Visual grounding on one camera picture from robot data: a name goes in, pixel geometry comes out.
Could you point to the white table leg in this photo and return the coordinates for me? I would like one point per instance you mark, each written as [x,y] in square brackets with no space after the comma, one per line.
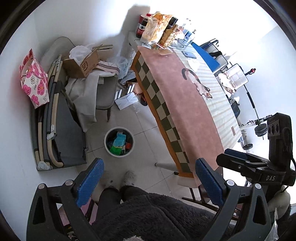
[167,166]

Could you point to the pink floral paper bag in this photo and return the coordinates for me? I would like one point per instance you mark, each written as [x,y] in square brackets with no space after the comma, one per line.
[34,80]

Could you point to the grey upholstered chair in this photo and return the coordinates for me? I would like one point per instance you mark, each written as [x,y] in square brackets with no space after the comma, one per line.
[105,97]

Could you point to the dark sauce bottle red cap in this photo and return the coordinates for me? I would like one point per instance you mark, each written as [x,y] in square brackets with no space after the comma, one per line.
[142,22]

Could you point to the black trouser right leg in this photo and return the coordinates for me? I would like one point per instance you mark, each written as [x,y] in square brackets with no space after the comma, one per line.
[127,192]

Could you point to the white round trash bin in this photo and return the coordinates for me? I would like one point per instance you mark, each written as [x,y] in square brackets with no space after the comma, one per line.
[110,137]

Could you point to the right grey fuzzy slipper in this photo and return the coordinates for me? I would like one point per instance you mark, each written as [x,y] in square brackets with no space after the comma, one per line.
[129,179]

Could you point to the gold foil chocolate box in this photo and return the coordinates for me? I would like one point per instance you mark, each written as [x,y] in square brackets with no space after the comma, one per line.
[168,36]

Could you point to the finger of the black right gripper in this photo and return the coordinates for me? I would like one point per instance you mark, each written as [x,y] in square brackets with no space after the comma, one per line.
[246,156]

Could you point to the teal green plastic bag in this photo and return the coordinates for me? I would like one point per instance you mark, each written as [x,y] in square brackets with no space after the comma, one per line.
[118,144]

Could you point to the black trouser leg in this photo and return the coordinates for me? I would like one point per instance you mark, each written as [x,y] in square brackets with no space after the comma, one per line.
[127,192]
[108,200]

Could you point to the black fuzzy jacket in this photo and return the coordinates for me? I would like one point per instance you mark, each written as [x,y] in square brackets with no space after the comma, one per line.
[153,217]

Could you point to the white envelope paper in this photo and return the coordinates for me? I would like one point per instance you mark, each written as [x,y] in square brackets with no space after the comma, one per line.
[126,101]

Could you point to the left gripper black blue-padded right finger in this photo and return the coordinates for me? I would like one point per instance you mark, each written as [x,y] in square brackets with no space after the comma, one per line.
[254,220]

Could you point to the brown cardboard box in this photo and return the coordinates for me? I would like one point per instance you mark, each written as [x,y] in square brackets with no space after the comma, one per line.
[84,59]

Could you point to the black trouser left leg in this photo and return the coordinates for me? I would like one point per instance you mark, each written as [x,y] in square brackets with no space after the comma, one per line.
[108,200]

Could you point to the white cloth sheet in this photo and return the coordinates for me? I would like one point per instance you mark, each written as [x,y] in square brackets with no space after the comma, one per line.
[83,93]

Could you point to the grey folding bed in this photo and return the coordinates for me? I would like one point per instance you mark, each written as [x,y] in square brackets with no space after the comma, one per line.
[57,137]

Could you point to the black tripod stand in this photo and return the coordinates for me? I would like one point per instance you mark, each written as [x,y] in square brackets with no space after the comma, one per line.
[261,127]

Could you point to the clear plastic container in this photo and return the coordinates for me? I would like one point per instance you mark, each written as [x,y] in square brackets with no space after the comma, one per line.
[236,76]

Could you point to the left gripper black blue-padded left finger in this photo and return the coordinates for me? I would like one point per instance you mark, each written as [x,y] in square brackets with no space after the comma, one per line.
[44,222]

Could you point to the yellow snack bag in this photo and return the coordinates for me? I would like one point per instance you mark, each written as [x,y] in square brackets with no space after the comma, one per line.
[155,28]

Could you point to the left grey fuzzy slipper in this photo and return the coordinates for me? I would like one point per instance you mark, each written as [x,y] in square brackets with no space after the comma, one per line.
[106,180]

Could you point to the black camera box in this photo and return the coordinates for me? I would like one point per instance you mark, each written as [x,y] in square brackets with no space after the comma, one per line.
[280,140]

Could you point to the grey fuzzy slipper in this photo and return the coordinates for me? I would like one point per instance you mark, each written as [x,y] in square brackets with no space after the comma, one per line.
[106,180]
[129,179]

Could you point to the pink cat pattern table mat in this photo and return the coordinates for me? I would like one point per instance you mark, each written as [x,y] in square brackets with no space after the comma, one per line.
[191,109]

